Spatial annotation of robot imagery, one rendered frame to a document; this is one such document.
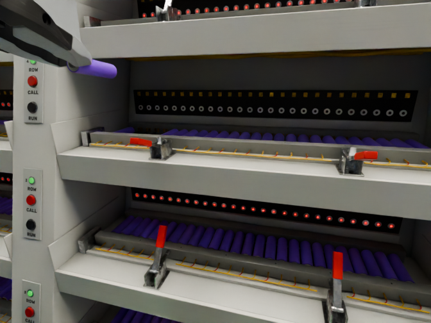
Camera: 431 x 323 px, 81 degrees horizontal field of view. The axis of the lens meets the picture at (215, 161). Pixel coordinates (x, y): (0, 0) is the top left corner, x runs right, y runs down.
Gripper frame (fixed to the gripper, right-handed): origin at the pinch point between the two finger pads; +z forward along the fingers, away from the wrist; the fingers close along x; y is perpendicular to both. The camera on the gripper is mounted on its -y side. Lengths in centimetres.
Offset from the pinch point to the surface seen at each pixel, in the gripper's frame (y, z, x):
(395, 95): 4.8, 26.9, -40.5
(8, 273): -32.7, 14.4, 24.9
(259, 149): -6.7, 16.4, -19.2
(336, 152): -6.4, 16.3, -29.9
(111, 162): -10.5, 11.9, 2.9
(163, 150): -8.0, 12.3, -5.4
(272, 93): 4.9, 26.8, -20.1
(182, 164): -9.9, 11.7, -8.9
